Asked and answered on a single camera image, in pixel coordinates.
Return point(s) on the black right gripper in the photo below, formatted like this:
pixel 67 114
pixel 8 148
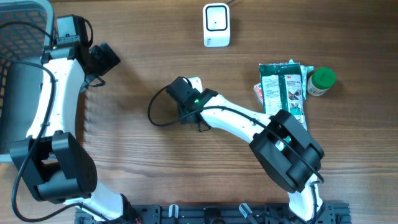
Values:
pixel 183 112

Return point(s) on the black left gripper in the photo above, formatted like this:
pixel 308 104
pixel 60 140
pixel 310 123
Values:
pixel 109 58

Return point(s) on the red tissue packet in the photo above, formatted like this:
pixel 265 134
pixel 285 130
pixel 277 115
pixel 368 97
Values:
pixel 258 92

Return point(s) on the green 3M gloves pack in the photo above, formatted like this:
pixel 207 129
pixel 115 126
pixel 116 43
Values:
pixel 282 89

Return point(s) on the teal tissue pack wrapper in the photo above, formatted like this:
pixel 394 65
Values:
pixel 305 70

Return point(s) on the green lid jar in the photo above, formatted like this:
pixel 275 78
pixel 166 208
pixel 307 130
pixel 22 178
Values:
pixel 320 81

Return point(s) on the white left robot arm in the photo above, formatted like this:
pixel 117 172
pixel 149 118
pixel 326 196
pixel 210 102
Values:
pixel 50 161

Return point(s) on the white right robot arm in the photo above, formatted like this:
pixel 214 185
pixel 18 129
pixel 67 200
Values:
pixel 284 148

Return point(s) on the white barcode scanner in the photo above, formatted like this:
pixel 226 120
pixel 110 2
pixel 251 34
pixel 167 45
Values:
pixel 216 25

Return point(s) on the grey plastic basket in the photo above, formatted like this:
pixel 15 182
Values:
pixel 25 29

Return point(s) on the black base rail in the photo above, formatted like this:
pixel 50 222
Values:
pixel 329 212

